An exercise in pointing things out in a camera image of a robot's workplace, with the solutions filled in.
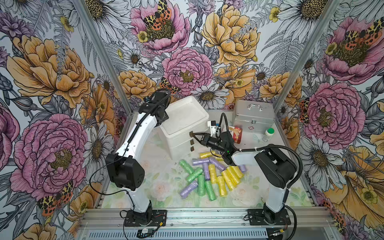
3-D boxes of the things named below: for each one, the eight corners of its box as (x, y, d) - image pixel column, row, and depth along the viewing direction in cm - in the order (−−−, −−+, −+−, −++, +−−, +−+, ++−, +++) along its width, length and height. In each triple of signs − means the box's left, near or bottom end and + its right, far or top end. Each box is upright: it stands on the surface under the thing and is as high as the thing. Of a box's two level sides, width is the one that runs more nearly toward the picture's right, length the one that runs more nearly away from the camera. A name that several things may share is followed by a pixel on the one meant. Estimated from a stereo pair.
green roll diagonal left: (187, 183, 86) (187, 182, 85) (184, 179, 88) (184, 177, 86) (203, 172, 91) (203, 171, 89) (200, 168, 92) (200, 167, 91)
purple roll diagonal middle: (207, 161, 95) (207, 159, 93) (210, 157, 97) (210, 155, 95) (223, 172, 91) (224, 170, 89) (226, 167, 93) (226, 165, 91)
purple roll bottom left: (183, 200, 81) (183, 198, 79) (179, 195, 83) (179, 193, 81) (198, 185, 86) (198, 184, 84) (194, 181, 88) (194, 179, 86)
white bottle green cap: (264, 143, 105) (269, 135, 98) (260, 138, 108) (264, 130, 100) (271, 139, 107) (276, 131, 100) (266, 135, 110) (271, 126, 102)
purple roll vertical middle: (205, 180, 88) (205, 178, 86) (203, 164, 94) (203, 162, 92) (210, 179, 88) (210, 178, 86) (207, 163, 94) (207, 162, 93)
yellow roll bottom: (220, 197, 83) (221, 196, 81) (217, 177, 90) (217, 175, 88) (227, 197, 83) (228, 195, 81) (223, 177, 90) (224, 175, 88)
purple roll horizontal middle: (192, 165, 94) (192, 164, 92) (191, 160, 97) (191, 158, 95) (209, 164, 95) (209, 162, 93) (208, 158, 97) (209, 156, 95)
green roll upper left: (178, 163, 95) (178, 162, 93) (182, 159, 96) (181, 158, 94) (191, 174, 90) (191, 172, 88) (195, 170, 92) (195, 168, 90)
